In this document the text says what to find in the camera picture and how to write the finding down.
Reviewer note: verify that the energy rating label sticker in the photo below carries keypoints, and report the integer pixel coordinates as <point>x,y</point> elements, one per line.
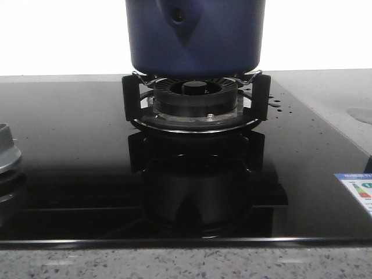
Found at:
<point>359,185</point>

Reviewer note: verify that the silver stove control knob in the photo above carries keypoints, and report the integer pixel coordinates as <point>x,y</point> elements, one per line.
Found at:
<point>10,154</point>

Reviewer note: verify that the blue cooking pot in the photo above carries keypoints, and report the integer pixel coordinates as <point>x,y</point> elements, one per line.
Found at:
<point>192,39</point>

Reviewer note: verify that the black glass gas cooktop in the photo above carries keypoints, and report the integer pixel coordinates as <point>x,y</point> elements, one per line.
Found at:
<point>88,178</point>

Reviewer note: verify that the black pot support grate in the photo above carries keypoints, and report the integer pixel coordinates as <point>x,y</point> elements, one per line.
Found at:
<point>252,106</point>

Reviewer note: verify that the black gas burner head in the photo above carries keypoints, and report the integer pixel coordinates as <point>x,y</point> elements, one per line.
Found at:
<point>195,98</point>

